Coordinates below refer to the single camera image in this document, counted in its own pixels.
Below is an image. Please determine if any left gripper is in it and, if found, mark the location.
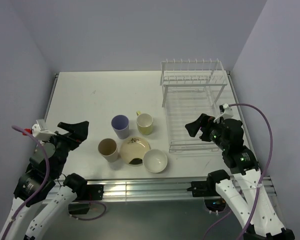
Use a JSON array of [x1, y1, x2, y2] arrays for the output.
[[43, 120, 89, 176]]

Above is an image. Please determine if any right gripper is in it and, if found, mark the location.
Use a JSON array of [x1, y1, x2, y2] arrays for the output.
[[184, 112, 228, 150]]

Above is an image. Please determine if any yellow-green mug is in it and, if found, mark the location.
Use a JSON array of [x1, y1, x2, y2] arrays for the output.
[[136, 111, 154, 135]]

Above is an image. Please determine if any white ceramic bowl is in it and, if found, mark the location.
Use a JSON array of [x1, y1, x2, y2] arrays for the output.
[[143, 149, 168, 174]]

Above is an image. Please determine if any cream floral plate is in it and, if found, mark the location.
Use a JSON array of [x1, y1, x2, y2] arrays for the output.
[[119, 136, 150, 166]]

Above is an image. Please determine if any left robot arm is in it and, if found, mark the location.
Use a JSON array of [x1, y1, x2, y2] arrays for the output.
[[0, 119, 89, 240]]

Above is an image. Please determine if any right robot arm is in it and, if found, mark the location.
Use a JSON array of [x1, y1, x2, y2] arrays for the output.
[[185, 113, 295, 240]]

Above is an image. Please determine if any beige plastic cup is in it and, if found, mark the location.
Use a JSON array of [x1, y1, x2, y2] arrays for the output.
[[97, 138, 119, 163]]

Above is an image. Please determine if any purple plastic cup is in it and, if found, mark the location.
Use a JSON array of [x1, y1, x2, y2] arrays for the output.
[[111, 114, 130, 140]]

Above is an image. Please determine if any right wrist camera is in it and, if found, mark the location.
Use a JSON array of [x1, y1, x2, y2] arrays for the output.
[[213, 103, 234, 123]]

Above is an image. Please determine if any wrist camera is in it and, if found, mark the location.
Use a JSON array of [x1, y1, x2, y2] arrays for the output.
[[31, 119, 53, 141], [213, 103, 234, 123]]

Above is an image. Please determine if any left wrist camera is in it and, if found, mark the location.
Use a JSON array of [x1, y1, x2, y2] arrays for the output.
[[31, 119, 53, 141]]

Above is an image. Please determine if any white wire dish rack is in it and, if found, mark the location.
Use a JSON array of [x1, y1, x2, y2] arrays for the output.
[[160, 59, 228, 153]]

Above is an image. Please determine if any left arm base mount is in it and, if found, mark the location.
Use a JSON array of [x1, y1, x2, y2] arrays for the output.
[[75, 184, 104, 201]]

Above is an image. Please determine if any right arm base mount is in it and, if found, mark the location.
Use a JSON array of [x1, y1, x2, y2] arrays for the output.
[[186, 181, 217, 198]]

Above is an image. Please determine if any aluminium front rail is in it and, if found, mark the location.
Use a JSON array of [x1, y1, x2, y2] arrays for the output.
[[87, 177, 206, 202]]

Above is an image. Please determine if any lower purple cable loop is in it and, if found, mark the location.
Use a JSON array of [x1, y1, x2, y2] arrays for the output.
[[68, 199, 107, 221]]

